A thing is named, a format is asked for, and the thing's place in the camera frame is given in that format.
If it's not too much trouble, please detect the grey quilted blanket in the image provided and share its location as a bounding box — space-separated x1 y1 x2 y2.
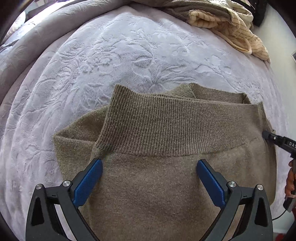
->
1 1 130 100

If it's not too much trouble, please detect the taupe knit sweater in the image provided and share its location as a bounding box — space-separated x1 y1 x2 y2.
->
53 83 276 240

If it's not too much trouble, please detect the person's right hand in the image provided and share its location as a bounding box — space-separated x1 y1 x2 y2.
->
285 161 295 198

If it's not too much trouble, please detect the cream striped garment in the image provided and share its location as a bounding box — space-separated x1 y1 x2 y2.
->
188 1 270 62

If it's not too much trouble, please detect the lavender embossed bedspread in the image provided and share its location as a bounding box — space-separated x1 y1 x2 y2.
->
1 4 288 240

